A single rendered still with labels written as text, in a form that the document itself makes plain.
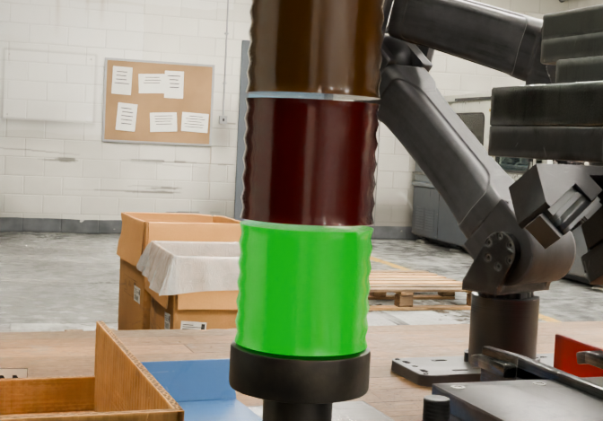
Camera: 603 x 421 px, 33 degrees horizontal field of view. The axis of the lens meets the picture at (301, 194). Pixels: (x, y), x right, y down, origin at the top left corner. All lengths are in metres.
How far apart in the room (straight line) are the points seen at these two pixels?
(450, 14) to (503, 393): 0.53
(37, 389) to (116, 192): 10.61
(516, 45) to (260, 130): 0.67
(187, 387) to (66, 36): 10.64
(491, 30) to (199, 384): 0.43
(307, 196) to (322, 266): 0.02
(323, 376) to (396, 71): 0.77
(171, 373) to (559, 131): 0.35
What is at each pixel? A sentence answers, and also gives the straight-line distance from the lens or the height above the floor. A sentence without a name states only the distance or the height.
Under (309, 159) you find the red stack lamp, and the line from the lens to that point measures 0.27.
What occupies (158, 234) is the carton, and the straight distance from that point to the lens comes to 4.55.
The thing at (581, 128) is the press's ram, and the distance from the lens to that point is 0.48.
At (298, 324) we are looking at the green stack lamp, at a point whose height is 1.06.
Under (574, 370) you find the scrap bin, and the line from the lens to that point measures 0.86.
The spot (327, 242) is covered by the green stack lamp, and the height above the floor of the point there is 1.08.
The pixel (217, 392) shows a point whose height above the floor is 0.93.
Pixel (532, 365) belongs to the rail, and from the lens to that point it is 0.60.
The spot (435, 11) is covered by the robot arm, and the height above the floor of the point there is 1.24.
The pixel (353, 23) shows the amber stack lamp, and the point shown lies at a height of 1.14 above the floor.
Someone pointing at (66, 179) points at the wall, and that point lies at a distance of 11.30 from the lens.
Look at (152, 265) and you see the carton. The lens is 4.28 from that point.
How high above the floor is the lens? 1.11
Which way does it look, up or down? 3 degrees down
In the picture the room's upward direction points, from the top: 3 degrees clockwise
